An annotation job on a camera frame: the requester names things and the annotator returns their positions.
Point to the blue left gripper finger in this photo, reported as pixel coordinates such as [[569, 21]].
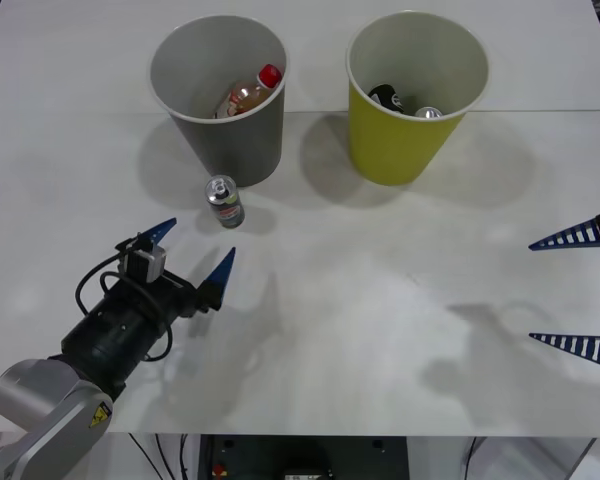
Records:
[[161, 230], [220, 275]]

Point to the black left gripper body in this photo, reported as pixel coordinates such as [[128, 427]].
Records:
[[176, 298]]

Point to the dark green drink can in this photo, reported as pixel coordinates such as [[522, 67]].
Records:
[[227, 207]]

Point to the silver and black left arm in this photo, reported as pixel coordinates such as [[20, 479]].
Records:
[[35, 395]]

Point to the grey plastic waste bin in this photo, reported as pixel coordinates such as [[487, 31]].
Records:
[[240, 150]]

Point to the red-capped plastic bottle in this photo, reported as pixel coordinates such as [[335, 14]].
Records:
[[250, 95]]

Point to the red button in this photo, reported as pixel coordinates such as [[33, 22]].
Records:
[[220, 470]]

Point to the black robot torso base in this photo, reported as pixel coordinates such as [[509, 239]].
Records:
[[300, 452]]

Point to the silver drink can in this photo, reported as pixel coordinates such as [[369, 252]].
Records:
[[428, 113]]

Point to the yellow-green plastic waste bin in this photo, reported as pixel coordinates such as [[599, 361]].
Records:
[[395, 145]]

